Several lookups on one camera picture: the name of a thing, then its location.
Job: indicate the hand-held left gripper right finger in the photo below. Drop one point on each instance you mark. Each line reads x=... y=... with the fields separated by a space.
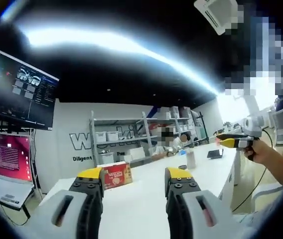
x=179 y=186

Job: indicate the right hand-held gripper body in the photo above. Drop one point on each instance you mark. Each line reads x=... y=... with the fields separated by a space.
x=254 y=127

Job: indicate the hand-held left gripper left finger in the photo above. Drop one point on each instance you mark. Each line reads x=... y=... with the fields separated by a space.
x=86 y=186

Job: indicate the white plastic cup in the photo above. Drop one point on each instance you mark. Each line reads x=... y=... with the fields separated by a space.
x=191 y=160

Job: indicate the red coffee box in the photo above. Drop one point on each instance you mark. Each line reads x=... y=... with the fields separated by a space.
x=116 y=176

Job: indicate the person's right hand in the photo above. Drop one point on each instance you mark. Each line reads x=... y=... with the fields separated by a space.
x=261 y=153

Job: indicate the black tape roll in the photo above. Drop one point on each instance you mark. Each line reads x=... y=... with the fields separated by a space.
x=182 y=167

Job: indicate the white mesh office chair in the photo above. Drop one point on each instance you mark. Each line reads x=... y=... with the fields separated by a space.
x=282 y=122

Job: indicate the black tripod stand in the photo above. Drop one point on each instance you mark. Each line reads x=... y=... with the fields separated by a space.
x=201 y=124

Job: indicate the metal storage shelf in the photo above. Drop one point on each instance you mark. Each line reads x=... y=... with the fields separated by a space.
x=106 y=136

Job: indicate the grey metal shelving rack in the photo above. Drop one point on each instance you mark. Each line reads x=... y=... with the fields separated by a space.
x=119 y=120

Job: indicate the person's grey shirt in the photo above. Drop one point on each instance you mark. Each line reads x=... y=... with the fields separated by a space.
x=263 y=219

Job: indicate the white laptop red screen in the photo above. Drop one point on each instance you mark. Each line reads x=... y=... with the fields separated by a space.
x=9 y=154

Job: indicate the white ceiling air conditioner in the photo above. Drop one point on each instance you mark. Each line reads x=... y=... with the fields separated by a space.
x=213 y=12

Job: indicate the ceiling light strip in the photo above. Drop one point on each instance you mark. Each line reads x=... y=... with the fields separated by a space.
x=131 y=49

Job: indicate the black wall monitor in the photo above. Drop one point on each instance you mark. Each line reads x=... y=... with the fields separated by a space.
x=19 y=94

